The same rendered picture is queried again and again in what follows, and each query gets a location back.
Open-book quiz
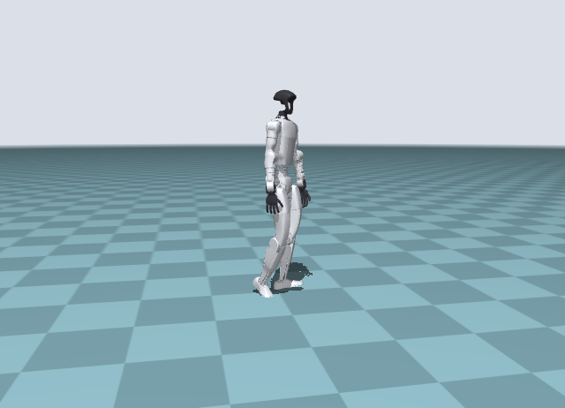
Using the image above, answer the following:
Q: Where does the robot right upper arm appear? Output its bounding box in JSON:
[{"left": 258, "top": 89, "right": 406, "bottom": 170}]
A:
[{"left": 265, "top": 121, "right": 282, "bottom": 162}]

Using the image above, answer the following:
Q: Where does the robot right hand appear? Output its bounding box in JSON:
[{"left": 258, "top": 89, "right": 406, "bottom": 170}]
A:
[{"left": 266, "top": 184, "right": 283, "bottom": 214}]

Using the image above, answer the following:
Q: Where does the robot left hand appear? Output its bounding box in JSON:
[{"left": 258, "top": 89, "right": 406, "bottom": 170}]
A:
[{"left": 298, "top": 180, "right": 311, "bottom": 208}]

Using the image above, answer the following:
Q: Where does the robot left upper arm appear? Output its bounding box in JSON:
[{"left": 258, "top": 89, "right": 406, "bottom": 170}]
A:
[{"left": 293, "top": 123, "right": 304, "bottom": 162}]

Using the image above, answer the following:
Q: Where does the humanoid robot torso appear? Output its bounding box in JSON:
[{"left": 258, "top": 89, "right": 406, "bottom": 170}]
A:
[{"left": 271, "top": 116, "right": 297, "bottom": 194}]

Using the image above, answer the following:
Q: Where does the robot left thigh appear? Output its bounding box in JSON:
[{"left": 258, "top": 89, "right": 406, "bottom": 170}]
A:
[{"left": 286, "top": 185, "right": 302, "bottom": 245}]

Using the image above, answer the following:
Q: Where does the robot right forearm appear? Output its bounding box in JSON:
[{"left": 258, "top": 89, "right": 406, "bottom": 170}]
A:
[{"left": 264, "top": 152, "right": 275, "bottom": 192}]

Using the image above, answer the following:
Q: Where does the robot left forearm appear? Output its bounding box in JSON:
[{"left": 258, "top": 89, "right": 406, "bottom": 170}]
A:
[{"left": 293, "top": 158, "right": 305, "bottom": 186}]

